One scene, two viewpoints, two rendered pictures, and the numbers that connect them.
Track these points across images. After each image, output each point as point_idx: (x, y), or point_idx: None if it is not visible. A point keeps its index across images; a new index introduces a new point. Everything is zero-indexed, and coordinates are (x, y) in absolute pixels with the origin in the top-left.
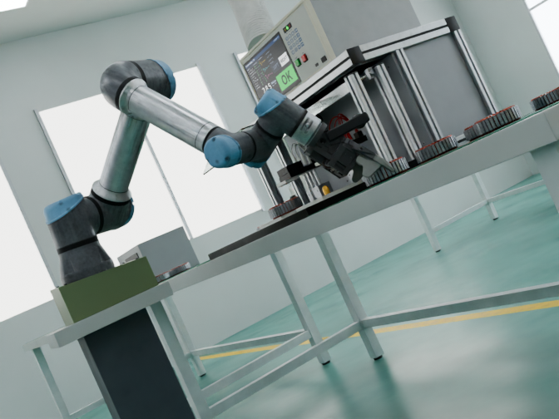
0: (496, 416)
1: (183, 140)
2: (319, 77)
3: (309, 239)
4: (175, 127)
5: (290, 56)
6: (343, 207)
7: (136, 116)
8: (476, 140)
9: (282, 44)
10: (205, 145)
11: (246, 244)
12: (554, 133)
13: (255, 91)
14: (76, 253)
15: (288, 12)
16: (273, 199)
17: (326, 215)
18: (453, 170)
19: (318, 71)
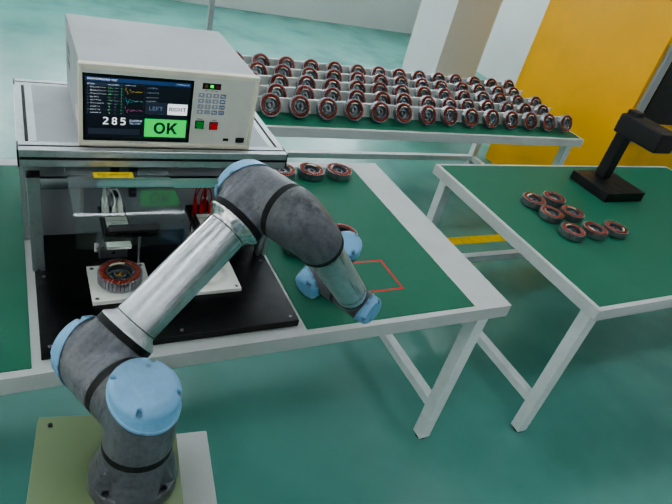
0: (193, 405)
1: (347, 298)
2: (233, 158)
3: (304, 347)
4: (354, 288)
5: (192, 112)
6: (365, 329)
7: (248, 244)
8: (471, 306)
9: (188, 95)
10: (371, 307)
11: (165, 343)
12: (507, 313)
13: (84, 112)
14: (171, 456)
15: (227, 75)
16: (35, 246)
17: (342, 333)
18: (457, 319)
19: (223, 146)
